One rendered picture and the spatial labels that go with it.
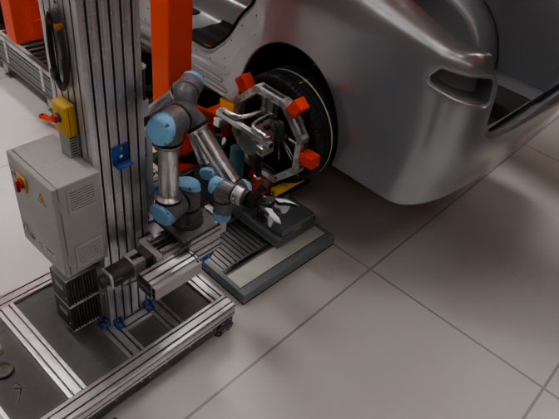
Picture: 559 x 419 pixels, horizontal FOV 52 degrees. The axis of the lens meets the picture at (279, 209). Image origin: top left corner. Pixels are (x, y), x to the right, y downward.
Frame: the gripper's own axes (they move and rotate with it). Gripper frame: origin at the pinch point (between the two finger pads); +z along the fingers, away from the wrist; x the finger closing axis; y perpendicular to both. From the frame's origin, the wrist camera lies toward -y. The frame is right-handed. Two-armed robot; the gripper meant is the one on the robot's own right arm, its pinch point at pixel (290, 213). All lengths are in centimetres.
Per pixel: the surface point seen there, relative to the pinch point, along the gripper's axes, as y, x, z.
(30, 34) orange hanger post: 46, -150, -298
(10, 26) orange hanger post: 41, -140, -307
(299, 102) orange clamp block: -4, -92, -42
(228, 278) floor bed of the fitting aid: 107, -69, -54
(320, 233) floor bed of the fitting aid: 98, -138, -25
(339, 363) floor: 117, -57, 27
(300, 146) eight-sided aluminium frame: 19, -91, -36
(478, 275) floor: 101, -172, 78
